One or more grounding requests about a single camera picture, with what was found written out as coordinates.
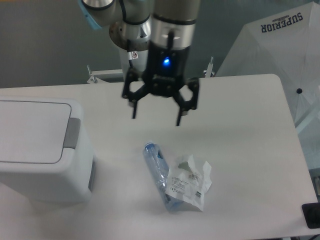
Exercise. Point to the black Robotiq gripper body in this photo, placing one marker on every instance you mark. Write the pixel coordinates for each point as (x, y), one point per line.
(164, 72)

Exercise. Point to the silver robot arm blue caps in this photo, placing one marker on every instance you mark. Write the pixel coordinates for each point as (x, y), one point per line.
(156, 36)

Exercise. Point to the grey trash can push button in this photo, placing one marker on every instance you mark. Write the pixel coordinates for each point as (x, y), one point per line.
(72, 133)

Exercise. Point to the white trash can lid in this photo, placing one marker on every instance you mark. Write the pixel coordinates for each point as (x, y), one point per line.
(32, 132)

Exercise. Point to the white trash can body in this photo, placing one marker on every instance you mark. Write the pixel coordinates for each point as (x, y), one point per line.
(68, 180)

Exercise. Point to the crushed clear plastic bottle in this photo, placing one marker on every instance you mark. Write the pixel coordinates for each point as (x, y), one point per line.
(159, 170)

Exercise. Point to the white Superior umbrella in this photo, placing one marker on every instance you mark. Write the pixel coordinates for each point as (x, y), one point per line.
(286, 44)

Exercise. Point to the crumpled white plastic wrapper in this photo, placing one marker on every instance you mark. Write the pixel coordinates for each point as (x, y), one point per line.
(189, 180)

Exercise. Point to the black device at table edge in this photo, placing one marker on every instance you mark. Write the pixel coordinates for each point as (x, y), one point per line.
(311, 212)

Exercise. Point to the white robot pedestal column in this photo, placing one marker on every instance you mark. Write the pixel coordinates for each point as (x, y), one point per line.
(138, 59)

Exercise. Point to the white pedestal base frame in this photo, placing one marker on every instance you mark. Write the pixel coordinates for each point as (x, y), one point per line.
(117, 75)

